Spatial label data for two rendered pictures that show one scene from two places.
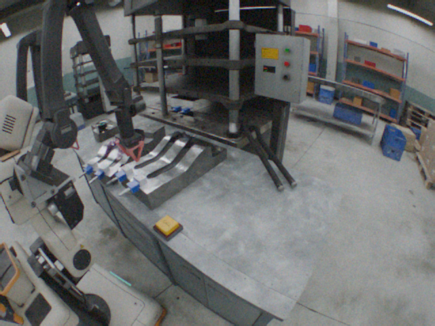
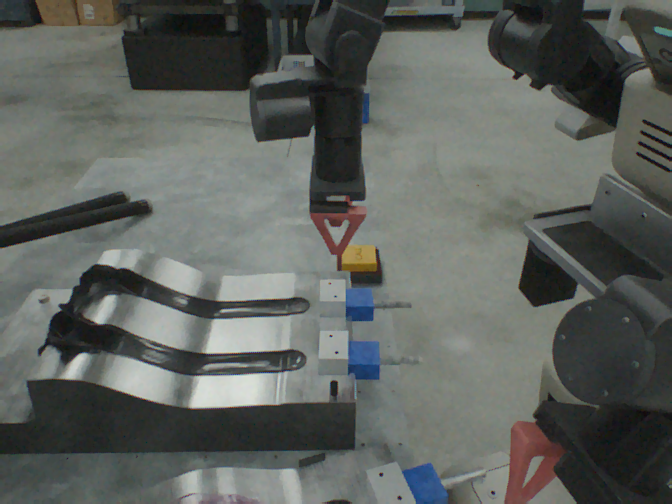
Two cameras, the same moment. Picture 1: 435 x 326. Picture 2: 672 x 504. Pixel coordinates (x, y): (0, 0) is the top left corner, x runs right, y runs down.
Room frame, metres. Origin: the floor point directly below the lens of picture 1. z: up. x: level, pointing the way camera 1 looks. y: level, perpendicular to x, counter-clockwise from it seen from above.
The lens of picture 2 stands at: (1.02, 0.80, 1.40)
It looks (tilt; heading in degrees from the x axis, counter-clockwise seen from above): 33 degrees down; 230
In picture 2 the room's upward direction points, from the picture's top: straight up
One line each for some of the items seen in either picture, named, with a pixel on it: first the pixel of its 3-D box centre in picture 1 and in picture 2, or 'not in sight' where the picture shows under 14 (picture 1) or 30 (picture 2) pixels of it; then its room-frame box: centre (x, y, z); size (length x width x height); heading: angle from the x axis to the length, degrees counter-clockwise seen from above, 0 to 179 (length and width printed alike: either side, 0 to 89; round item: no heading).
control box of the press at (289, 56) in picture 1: (274, 143); not in sight; (1.25, -0.40, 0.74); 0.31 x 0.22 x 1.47; 51
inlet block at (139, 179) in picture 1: (131, 187); (365, 304); (0.60, 0.34, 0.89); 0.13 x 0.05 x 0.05; 141
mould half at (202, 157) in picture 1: (173, 159); (171, 341); (0.84, 0.21, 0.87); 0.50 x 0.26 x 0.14; 141
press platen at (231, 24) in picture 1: (203, 39); not in sight; (1.88, 0.10, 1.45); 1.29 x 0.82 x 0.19; 51
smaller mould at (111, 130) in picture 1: (107, 131); not in sight; (1.33, 0.85, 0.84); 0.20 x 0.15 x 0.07; 141
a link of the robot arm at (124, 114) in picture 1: (124, 113); (333, 109); (0.63, 0.32, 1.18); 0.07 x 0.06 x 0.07; 159
